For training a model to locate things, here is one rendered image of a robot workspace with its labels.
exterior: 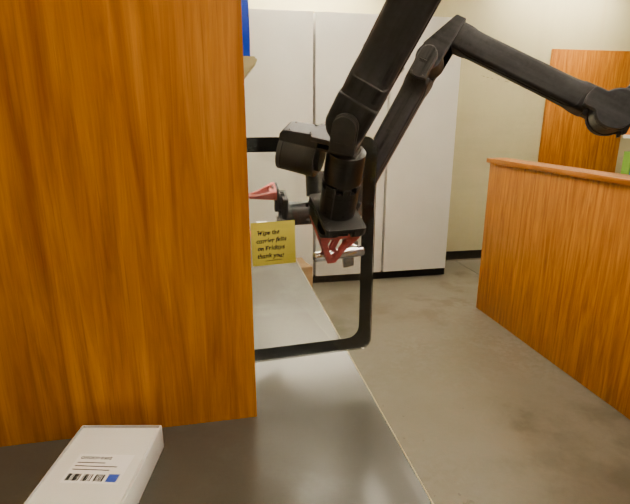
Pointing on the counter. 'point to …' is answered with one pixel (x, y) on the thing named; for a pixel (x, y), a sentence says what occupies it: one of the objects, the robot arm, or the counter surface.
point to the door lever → (343, 253)
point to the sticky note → (273, 242)
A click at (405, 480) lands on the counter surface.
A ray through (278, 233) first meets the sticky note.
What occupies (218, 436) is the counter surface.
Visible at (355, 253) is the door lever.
